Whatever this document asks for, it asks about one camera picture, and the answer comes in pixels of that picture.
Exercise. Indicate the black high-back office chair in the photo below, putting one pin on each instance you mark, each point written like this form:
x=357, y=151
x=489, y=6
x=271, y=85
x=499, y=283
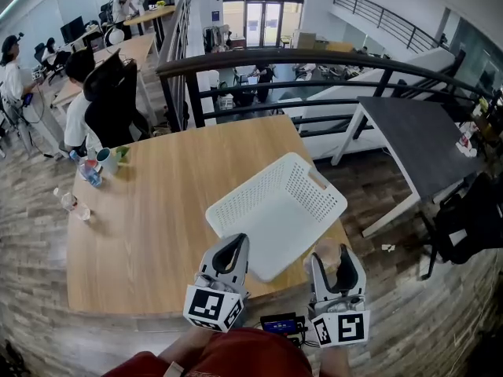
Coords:
x=112, y=104

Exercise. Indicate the black stair railing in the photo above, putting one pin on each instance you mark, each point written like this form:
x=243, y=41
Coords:
x=385, y=18

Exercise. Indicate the blue label water bottle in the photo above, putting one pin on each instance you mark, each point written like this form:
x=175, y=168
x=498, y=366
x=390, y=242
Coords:
x=89, y=175

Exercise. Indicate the person's right forearm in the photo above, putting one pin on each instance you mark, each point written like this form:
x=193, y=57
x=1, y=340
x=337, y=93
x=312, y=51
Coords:
x=334, y=361

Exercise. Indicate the person's red shorts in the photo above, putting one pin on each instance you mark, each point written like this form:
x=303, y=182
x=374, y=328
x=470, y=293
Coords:
x=243, y=356

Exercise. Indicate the black curved metal railing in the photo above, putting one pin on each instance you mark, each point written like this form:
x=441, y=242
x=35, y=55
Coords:
x=275, y=56

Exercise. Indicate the clear plastic water bottle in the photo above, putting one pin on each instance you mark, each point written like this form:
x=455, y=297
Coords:
x=72, y=203

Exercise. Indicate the long wooden desk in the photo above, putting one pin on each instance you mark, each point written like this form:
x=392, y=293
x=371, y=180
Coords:
x=133, y=51

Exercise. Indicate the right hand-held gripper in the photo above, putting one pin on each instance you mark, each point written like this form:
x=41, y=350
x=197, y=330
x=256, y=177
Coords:
x=340, y=322

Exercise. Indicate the red cap plastic bottle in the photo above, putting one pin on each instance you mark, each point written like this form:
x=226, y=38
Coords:
x=91, y=162

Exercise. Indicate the white perforated plastic basket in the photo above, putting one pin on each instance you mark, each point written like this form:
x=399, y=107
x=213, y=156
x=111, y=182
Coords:
x=275, y=218

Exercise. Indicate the white and red packets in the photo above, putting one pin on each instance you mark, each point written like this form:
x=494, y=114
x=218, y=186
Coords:
x=465, y=141

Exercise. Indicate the dark grey table white legs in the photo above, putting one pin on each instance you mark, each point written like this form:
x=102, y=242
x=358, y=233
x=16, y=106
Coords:
x=420, y=140

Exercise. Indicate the green cup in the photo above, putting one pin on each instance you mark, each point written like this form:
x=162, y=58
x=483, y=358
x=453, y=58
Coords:
x=122, y=153

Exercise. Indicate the black computer monitor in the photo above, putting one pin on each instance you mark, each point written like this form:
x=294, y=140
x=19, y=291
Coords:
x=72, y=29

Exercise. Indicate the person's left forearm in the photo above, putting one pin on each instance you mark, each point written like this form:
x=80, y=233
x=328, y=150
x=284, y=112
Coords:
x=184, y=346

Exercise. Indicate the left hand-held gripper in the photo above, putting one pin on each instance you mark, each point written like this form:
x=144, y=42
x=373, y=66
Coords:
x=214, y=302

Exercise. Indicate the small device with blue screen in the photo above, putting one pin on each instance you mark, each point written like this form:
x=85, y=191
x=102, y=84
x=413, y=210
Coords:
x=280, y=323

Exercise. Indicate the white cup with teal inside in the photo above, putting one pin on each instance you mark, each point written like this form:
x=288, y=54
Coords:
x=107, y=161

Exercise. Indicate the white paper scrap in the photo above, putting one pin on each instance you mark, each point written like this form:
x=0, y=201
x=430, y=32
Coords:
x=388, y=247

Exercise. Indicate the clear plastic cup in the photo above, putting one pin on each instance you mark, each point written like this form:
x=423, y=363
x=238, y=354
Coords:
x=328, y=251

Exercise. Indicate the glass entrance door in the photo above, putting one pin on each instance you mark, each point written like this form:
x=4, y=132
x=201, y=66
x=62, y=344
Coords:
x=263, y=24

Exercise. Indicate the high wooden desk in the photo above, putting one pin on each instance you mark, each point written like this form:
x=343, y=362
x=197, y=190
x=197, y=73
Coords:
x=151, y=14

